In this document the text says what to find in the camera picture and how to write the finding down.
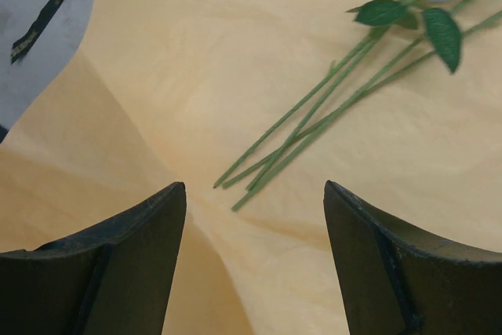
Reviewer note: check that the orange wrapping paper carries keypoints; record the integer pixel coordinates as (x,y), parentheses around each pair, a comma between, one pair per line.
(176,90)

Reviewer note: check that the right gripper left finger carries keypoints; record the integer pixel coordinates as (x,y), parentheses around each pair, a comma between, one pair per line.
(114,277)

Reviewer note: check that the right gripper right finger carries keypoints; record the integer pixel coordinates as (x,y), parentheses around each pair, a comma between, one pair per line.
(397,278)

